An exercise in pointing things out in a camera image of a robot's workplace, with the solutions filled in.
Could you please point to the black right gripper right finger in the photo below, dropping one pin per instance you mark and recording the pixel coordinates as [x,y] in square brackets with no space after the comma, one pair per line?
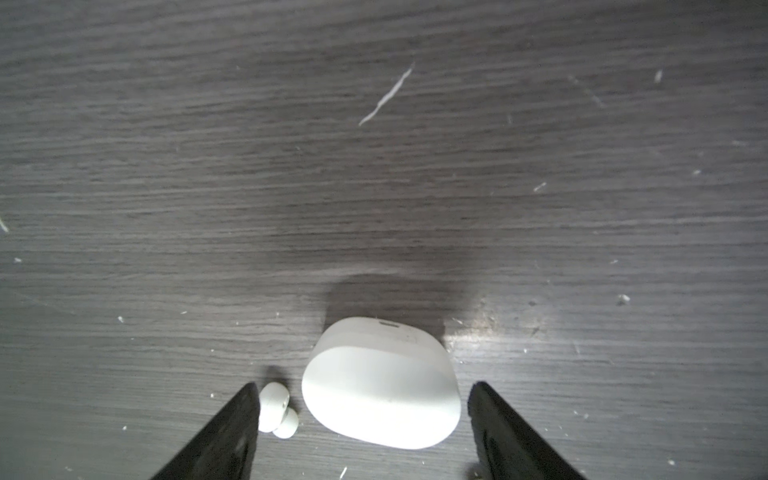
[507,446]

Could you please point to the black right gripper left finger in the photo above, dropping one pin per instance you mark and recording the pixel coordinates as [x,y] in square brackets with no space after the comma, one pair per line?
[224,448]

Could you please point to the white wireless earbud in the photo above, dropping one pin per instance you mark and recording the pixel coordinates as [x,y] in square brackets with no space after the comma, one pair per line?
[276,415]

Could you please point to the white earbud charging case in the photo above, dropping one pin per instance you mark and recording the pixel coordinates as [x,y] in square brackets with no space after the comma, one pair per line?
[383,383]

